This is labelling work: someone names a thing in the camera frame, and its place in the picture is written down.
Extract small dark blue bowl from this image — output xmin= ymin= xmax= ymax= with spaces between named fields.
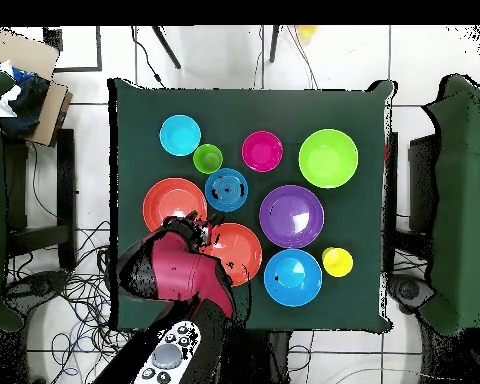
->
xmin=204 ymin=167 xmax=250 ymax=213

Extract orange plastic bowl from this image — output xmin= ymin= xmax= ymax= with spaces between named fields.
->
xmin=199 ymin=222 xmax=264 ymax=288
xmin=142 ymin=177 xmax=209 ymax=235

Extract purple plastic bowl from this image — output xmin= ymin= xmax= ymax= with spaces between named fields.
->
xmin=259 ymin=184 xmax=325 ymax=250

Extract green plastic cup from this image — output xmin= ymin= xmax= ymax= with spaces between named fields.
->
xmin=192 ymin=143 xmax=225 ymax=175

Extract pink plastic bowl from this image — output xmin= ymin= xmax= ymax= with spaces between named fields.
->
xmin=241 ymin=130 xmax=285 ymax=173

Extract large blue plastic bowl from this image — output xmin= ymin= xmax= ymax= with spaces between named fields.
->
xmin=263 ymin=248 xmax=324 ymax=308

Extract small cyan plastic bowl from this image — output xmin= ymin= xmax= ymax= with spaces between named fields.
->
xmin=159 ymin=114 xmax=203 ymax=157

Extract large green plastic bowl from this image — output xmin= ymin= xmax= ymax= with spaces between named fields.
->
xmin=298 ymin=128 xmax=360 ymax=189

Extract dark green tablecloth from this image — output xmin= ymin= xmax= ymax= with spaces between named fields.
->
xmin=107 ymin=77 xmax=397 ymax=335

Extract yellow plastic cup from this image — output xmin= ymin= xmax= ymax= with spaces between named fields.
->
xmin=321 ymin=246 xmax=355 ymax=279

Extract black tripod leg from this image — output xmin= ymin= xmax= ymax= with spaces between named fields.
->
xmin=150 ymin=25 xmax=183 ymax=71
xmin=267 ymin=25 xmax=282 ymax=65

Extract black equipment base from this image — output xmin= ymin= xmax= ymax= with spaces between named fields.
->
xmin=386 ymin=270 xmax=435 ymax=315
xmin=3 ymin=270 xmax=72 ymax=304

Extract small yellow object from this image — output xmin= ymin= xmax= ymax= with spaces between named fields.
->
xmin=295 ymin=25 xmax=318 ymax=45

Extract blue and white cloth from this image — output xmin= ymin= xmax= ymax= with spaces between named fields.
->
xmin=0 ymin=62 xmax=51 ymax=139

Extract cardboard box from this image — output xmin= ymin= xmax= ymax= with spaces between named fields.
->
xmin=0 ymin=30 xmax=75 ymax=148

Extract tangled black floor cables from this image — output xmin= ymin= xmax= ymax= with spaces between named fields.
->
xmin=7 ymin=219 xmax=145 ymax=379

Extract black bench frame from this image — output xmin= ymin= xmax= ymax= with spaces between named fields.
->
xmin=382 ymin=131 xmax=441 ymax=259
xmin=3 ymin=127 xmax=80 ymax=271

